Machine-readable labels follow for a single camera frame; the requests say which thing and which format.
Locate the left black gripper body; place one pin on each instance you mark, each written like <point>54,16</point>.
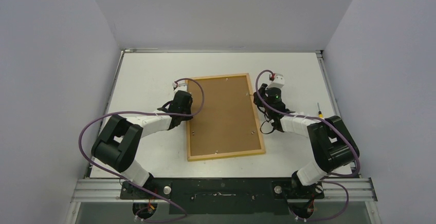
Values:
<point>187,111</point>

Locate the yellow wooden photo frame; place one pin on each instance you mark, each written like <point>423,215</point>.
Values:
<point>227,123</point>

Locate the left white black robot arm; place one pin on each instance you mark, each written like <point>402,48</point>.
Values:
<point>118,142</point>

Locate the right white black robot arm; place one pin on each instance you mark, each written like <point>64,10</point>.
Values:
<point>332,144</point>

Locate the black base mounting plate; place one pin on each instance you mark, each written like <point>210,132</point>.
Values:
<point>234,195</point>

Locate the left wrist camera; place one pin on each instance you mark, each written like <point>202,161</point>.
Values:
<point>177,86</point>

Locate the yellow handled screwdriver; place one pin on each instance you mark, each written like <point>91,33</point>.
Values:
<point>320,114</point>

